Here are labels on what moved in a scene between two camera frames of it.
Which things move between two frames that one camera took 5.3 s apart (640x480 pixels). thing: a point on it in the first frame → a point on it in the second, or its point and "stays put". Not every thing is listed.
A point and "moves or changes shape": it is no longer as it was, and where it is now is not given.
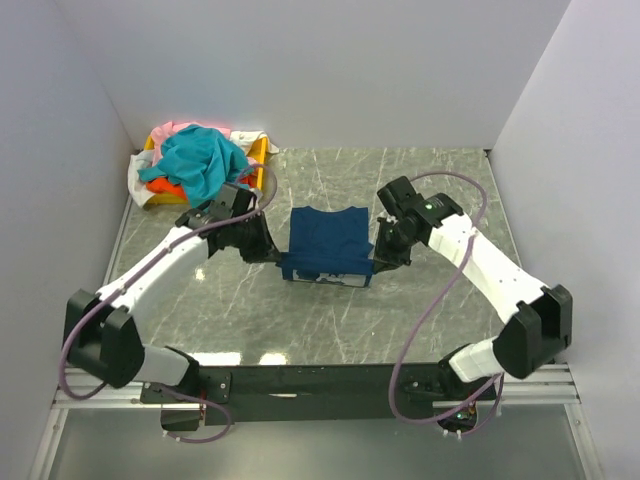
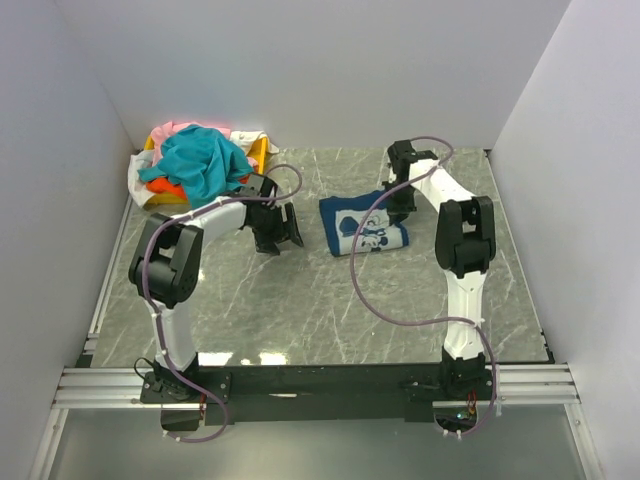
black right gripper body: [405, 242] → [405, 195]
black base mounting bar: [198, 394] stays put
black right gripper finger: [388, 251] → [399, 211]
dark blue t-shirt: [328, 243] moves or changes shape
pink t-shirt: [163, 131] stays put
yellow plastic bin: [258, 153] stays put
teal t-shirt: [200, 160] stays put
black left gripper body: [237, 237] → [271, 221]
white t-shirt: [138, 185] stays put
